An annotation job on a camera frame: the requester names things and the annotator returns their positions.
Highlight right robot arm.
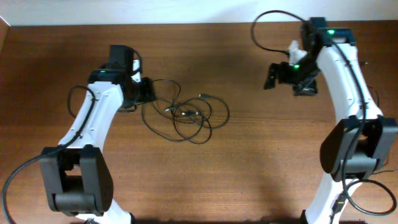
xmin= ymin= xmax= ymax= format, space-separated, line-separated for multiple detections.
xmin=264 ymin=17 xmax=397 ymax=223

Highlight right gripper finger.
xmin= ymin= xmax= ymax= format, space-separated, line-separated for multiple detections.
xmin=264 ymin=63 xmax=279 ymax=90
xmin=293 ymin=83 xmax=318 ymax=96

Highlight black usb cable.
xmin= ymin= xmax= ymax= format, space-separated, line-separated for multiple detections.
xmin=359 ymin=61 xmax=398 ymax=175

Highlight black cable bundle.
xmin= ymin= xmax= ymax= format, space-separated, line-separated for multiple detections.
xmin=141 ymin=78 xmax=231 ymax=146

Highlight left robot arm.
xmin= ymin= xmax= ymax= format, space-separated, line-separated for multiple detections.
xmin=39 ymin=45 xmax=155 ymax=223

